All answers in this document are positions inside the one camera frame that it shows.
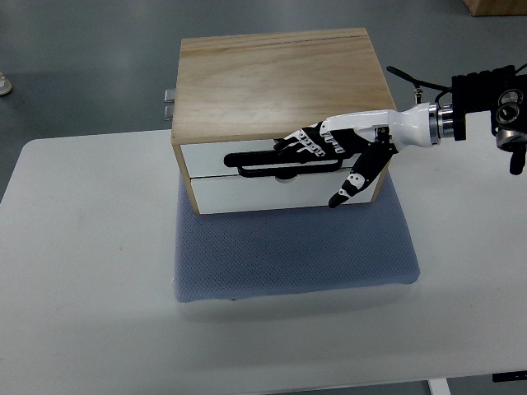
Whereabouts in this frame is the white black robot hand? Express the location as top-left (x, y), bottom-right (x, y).
top-left (273, 103), bottom-right (440, 208)

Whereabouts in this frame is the white drawer black handle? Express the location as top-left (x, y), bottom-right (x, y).
top-left (171, 132), bottom-right (359, 179)

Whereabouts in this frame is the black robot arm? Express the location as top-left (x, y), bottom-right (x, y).
top-left (386, 65), bottom-right (526, 175)

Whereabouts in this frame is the wooden drawer cabinet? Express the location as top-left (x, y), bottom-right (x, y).
top-left (172, 28), bottom-right (394, 214)

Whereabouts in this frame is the lower white drawer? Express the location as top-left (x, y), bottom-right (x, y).
top-left (191, 165), bottom-right (382, 215)

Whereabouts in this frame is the blue grey mesh mat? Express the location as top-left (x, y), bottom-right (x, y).
top-left (173, 179), bottom-right (420, 303)

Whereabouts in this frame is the silver metal clamp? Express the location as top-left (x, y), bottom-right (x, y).
top-left (164, 88), bottom-right (175, 121)

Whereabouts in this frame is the white table leg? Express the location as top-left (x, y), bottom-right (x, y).
top-left (427, 379), bottom-right (451, 395)

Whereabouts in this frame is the black table control panel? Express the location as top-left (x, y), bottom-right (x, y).
top-left (492, 370), bottom-right (527, 383)

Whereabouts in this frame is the white shoe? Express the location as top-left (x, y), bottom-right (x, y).
top-left (0, 72), bottom-right (13, 96)

